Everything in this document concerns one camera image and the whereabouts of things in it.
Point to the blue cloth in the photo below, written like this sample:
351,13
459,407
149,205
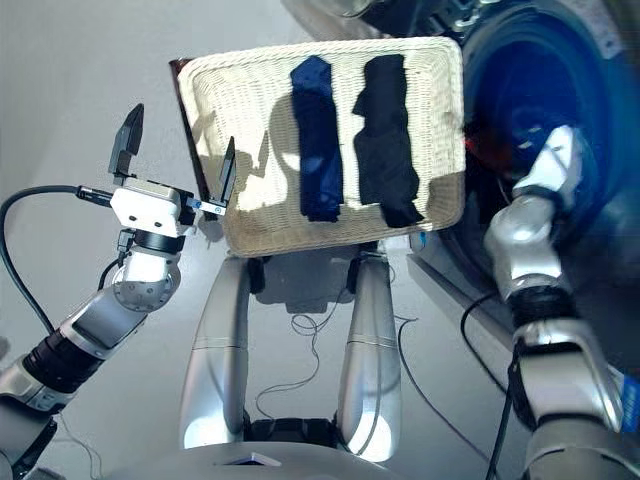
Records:
317,150

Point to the black cloth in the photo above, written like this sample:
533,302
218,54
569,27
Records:
385,150

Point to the pale woven basket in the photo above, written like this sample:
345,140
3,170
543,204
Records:
250,125

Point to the grey washing machine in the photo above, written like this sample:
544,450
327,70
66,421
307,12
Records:
550,75

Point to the silver robot leg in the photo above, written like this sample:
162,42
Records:
220,350
370,360

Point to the small blue sticker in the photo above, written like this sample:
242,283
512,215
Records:
420,241

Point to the silver robot torso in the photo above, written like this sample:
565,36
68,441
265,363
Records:
250,465

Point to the blue energy label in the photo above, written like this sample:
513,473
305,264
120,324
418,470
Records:
631,400

